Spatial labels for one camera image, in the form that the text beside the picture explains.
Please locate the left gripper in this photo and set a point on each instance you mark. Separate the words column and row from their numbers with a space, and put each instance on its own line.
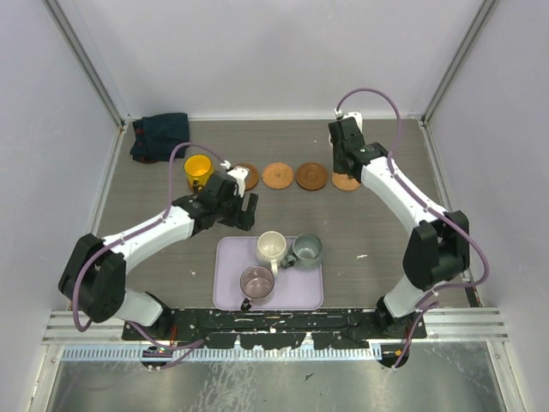
column 243, row 219

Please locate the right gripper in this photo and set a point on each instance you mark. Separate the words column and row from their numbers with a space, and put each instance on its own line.
column 334, row 162

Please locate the woven rattan coaster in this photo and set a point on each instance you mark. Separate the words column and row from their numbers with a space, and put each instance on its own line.
column 344, row 183
column 277, row 175

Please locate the brown wooden coaster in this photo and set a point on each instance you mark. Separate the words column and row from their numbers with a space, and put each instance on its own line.
column 311, row 176
column 196, row 185
column 253, row 175

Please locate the white speckled mug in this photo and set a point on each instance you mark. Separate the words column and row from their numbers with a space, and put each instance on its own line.
column 271, row 249

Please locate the yellow mug black outside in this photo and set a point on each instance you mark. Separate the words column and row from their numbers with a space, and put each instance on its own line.
column 198, row 166

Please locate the grey green mug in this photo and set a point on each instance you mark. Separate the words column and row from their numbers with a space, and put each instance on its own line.
column 305, row 253

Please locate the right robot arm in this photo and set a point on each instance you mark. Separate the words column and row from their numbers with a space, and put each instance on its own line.
column 436, row 252

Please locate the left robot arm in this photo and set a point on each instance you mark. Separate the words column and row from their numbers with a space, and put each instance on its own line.
column 94, row 278

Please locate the lilac mug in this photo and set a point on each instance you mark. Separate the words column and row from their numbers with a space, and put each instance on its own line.
column 257, row 284

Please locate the lilac plastic tray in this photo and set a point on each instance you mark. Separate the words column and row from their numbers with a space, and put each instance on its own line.
column 294, row 289

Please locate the dark folded cloth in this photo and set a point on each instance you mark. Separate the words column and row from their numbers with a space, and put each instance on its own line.
column 158, row 135

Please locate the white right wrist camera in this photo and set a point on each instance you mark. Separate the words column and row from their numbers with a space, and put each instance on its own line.
column 357, row 116

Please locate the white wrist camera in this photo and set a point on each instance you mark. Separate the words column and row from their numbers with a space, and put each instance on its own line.
column 357, row 116
column 239, row 173

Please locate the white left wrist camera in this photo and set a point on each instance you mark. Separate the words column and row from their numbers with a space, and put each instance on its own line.
column 239, row 173

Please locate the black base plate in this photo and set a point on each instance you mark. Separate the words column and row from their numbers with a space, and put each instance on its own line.
column 339, row 328

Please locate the aluminium frame rail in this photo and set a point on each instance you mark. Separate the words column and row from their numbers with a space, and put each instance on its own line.
column 479, row 324

